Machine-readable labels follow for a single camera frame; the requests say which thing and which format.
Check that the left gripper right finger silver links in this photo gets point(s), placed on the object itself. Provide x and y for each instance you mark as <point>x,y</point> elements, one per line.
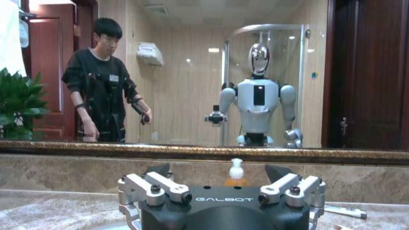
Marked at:
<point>300,189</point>

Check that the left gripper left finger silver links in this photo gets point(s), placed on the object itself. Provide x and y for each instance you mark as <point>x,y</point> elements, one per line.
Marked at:
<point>153,184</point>

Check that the white toothpaste tube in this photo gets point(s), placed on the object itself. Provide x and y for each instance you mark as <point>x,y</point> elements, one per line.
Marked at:
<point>345,210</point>

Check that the orange soap pump bottle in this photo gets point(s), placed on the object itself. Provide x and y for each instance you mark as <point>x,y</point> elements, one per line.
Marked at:
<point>236,171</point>

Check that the small black hand controller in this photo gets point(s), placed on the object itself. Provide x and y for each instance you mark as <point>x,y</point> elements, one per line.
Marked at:
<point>144,119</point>

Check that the blue sticker on glass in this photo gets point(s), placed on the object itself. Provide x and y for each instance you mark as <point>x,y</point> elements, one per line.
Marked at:
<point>314,75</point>

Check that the person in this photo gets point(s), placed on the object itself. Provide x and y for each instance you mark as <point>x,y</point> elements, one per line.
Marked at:
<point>98,81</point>

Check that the folded white towels on rack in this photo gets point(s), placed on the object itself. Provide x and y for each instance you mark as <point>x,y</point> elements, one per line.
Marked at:
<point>149,54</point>

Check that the green leafy plant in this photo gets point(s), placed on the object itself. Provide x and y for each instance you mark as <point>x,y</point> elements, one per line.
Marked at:
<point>18,100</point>

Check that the white wall socket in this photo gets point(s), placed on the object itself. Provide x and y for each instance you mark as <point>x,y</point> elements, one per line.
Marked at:
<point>153,136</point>

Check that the ornate bronze mirror frame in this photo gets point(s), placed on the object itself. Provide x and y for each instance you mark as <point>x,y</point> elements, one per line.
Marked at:
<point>96,148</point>

